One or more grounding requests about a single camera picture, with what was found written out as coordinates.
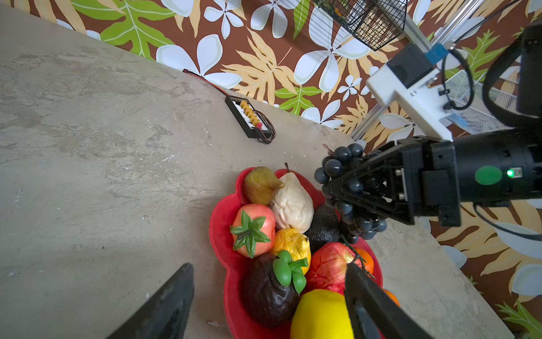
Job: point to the yellow wrinkled pear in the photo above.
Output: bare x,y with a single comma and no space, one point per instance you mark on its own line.
296,243

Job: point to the orange tangerines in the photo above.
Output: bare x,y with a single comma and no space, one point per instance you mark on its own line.
363,257

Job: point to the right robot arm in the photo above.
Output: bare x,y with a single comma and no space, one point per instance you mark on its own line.
498,167

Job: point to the white wire basket right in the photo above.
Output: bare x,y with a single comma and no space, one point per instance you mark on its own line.
477,119

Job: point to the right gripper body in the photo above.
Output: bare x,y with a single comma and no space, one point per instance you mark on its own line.
431,180

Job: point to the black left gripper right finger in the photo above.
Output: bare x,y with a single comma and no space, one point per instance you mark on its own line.
372,313

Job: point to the black grape bunch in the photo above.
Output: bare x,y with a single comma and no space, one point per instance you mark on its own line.
342,195

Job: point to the black wire basket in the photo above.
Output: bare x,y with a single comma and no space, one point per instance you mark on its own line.
373,22

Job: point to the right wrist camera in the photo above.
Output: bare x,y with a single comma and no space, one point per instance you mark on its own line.
407,79

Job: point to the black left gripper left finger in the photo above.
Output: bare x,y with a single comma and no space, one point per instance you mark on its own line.
166,313

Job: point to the red flower-shaped fruit bowl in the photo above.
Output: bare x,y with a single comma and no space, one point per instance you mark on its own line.
239,322

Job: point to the dark purple mangosteen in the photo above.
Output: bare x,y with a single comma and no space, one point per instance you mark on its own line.
271,289

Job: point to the red apple with leaf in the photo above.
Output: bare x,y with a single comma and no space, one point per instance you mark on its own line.
253,230

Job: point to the yellow lemon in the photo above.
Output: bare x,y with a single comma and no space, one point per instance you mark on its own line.
321,314

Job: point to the dark avocado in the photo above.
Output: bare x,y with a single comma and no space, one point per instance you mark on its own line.
324,229

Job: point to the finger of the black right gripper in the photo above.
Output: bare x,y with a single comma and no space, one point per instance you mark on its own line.
368,204
347,170

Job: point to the brown round fruit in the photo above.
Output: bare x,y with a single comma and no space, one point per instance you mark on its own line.
261,186

